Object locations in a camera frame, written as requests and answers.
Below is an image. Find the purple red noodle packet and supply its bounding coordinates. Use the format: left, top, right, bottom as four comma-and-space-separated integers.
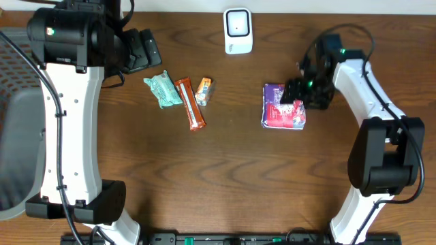
261, 84, 306, 130

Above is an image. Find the mint green snack packet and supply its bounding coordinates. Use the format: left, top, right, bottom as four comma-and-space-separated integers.
144, 70, 183, 109

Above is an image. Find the small orange snack box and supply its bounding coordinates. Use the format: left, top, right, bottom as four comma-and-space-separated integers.
195, 78, 215, 106

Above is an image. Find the orange snack bar wrapper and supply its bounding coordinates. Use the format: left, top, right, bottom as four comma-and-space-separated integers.
174, 77, 206, 131

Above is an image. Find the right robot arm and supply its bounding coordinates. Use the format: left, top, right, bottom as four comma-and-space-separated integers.
280, 33, 424, 244

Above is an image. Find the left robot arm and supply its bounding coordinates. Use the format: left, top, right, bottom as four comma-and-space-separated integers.
25, 1, 161, 244

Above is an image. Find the grey plastic mesh basket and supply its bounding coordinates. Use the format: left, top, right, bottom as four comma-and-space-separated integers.
1, 41, 45, 221

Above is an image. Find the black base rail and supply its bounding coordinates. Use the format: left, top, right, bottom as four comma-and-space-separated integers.
59, 233, 402, 245

